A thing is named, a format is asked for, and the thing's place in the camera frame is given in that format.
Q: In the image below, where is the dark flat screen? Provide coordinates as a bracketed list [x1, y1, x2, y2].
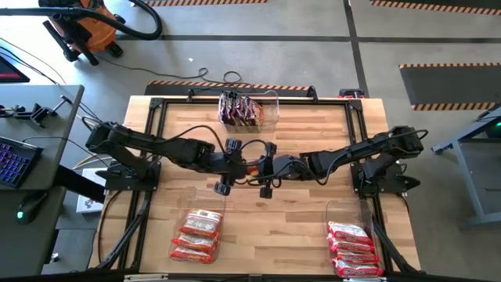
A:
[0, 54, 31, 84]

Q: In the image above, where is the black computer mouse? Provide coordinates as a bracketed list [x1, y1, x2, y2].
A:
[15, 190, 49, 226]

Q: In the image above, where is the black hazard-striped floor mat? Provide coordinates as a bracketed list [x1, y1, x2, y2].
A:
[369, 0, 501, 16]
[144, 80, 314, 97]
[131, 0, 269, 8]
[398, 62, 501, 112]

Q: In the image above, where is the black vacuum hose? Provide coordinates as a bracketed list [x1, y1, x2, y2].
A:
[0, 0, 164, 41]

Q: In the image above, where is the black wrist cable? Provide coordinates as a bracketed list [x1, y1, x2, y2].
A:
[289, 150, 350, 187]
[156, 124, 228, 156]

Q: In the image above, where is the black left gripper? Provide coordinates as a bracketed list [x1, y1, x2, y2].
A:
[213, 138, 254, 196]

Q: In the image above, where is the yellow cable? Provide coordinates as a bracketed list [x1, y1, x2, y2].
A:
[72, 154, 113, 170]

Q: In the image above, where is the white box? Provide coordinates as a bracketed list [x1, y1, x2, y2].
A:
[75, 167, 109, 215]

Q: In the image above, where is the grey desk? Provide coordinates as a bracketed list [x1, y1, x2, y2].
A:
[0, 84, 85, 279]

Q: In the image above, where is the black desk clamp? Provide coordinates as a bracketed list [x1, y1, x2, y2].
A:
[0, 95, 74, 128]

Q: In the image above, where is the grey metal cart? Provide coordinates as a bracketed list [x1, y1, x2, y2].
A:
[430, 103, 501, 230]

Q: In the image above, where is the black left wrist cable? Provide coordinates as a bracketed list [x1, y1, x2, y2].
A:
[156, 124, 228, 156]

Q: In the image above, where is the orange shop vacuum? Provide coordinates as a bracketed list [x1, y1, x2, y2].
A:
[38, 0, 127, 67]

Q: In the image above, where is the black aluminium table frame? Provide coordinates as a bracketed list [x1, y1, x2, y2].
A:
[89, 96, 422, 275]

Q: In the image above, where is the black backlit keyboard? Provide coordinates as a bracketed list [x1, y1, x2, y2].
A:
[0, 136, 44, 190]

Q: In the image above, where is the thin black floor cable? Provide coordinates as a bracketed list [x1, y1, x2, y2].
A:
[0, 38, 67, 86]

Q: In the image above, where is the red Maruchan beef noodle pack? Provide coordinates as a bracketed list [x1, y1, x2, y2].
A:
[327, 221, 374, 245]
[178, 208, 223, 239]
[169, 246, 214, 264]
[328, 238, 376, 254]
[332, 258, 385, 278]
[171, 233, 218, 254]
[336, 251, 380, 265]

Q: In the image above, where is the red black device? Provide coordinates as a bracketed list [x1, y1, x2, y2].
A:
[338, 88, 366, 99]

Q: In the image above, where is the clear plastic bin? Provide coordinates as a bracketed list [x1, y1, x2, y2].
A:
[324, 198, 387, 278]
[217, 89, 281, 133]
[168, 186, 227, 265]

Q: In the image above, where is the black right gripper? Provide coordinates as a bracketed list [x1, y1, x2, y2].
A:
[254, 141, 311, 200]

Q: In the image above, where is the black flat strip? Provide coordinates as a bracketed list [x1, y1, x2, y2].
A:
[54, 164, 107, 204]

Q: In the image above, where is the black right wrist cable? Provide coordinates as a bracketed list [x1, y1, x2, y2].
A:
[289, 150, 350, 187]

